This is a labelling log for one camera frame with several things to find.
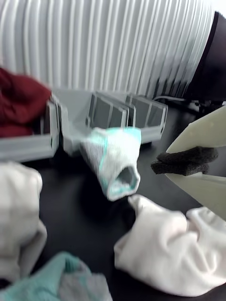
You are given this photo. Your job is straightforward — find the maroon sock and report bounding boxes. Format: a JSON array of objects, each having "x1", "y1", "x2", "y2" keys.
[{"x1": 0, "y1": 67, "x2": 52, "y2": 138}]

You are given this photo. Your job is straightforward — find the teal grey white sock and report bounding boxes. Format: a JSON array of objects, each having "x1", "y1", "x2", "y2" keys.
[
  {"x1": 0, "y1": 251, "x2": 113, "y2": 301},
  {"x1": 79, "y1": 126, "x2": 142, "y2": 202}
]

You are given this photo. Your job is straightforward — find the grey plastic storage bin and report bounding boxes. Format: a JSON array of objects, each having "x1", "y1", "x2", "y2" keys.
[
  {"x1": 95, "y1": 91, "x2": 169, "y2": 144},
  {"x1": 0, "y1": 96, "x2": 61, "y2": 163},
  {"x1": 50, "y1": 88, "x2": 132, "y2": 157}
]

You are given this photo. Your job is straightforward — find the black monitor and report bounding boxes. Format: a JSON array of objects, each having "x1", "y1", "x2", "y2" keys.
[{"x1": 186, "y1": 10, "x2": 226, "y2": 111}]

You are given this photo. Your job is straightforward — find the cream gripper right finger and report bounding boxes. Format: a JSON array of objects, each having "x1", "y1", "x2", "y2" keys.
[{"x1": 150, "y1": 161, "x2": 226, "y2": 222}]

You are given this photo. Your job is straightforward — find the pale grey cable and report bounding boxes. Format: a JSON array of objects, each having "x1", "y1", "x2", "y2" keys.
[{"x1": 153, "y1": 95, "x2": 189, "y2": 102}]

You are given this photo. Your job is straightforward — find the cream gripper left finger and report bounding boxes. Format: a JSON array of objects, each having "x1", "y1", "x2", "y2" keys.
[{"x1": 157, "y1": 107, "x2": 226, "y2": 165}]

